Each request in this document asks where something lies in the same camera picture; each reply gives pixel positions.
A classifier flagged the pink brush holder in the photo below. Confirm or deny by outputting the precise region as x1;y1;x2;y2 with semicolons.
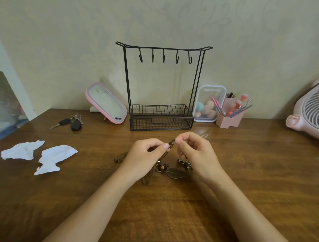
216;97;244;129

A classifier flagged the person's right forearm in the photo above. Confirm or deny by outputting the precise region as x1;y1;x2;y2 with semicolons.
208;171;289;242

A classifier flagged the black oval key fob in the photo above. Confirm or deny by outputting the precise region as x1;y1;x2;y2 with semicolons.
70;119;82;132

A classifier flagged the brown cord ring pendant necklace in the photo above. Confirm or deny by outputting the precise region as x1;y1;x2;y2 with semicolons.
113;151;155;185

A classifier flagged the pink pig shaped desk fan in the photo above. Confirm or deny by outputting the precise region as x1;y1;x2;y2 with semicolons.
286;78;319;140

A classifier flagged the pink pen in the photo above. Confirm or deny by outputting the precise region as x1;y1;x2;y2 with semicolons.
211;97;222;116
216;100;226;116

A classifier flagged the black wire jewelry stand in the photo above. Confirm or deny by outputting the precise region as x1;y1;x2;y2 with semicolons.
115;42;214;131

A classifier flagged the person's left hand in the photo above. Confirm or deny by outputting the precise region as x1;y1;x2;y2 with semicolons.
119;138;171;185

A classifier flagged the black headed car key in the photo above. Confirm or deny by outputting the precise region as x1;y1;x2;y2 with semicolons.
50;118;71;130

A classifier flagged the grey purple pencil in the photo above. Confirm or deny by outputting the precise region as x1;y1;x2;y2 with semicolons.
228;104;253;118

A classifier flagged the person's right hand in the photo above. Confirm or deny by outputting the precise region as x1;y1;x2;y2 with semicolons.
174;131;226;185

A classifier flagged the brown cord leaf pendant necklace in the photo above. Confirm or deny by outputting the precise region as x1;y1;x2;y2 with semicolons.
154;139;192;180

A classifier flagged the clear plastic container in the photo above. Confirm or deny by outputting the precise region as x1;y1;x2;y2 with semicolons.
193;85;227;123

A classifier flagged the pink framed table mirror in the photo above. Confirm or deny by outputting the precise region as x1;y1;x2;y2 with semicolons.
84;82;128;125

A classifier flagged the person's left forearm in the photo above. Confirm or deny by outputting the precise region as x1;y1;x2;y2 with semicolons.
44;166;135;242

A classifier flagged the white crumpled paper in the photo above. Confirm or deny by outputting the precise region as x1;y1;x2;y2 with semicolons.
34;145;78;176
1;140;46;161

